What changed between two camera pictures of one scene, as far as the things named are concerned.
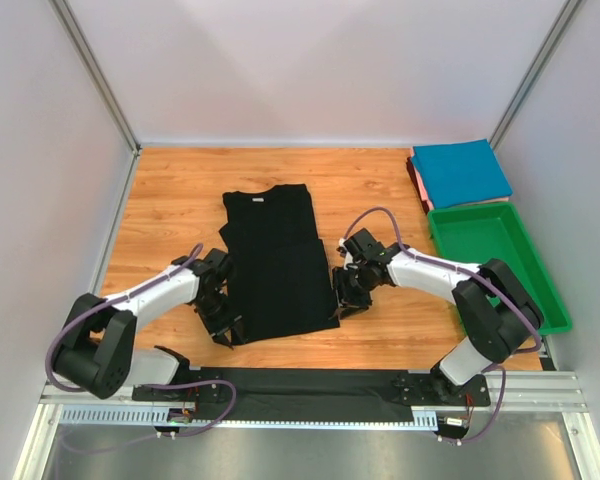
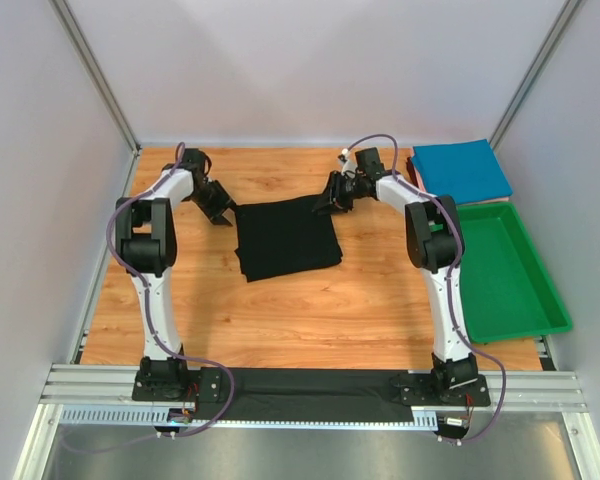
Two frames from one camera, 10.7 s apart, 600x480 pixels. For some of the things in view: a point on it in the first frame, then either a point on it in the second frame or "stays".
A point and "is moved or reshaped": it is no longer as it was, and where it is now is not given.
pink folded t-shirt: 496,200 stays
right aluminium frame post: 556,31 stays
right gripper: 348,292 -> 336,190
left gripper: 225,325 -> 212,198
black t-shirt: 280,275 is moved or reshaped
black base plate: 310,394 stays
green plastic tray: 475,233 stays
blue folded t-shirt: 460,172 stays
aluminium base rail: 540,392 stays
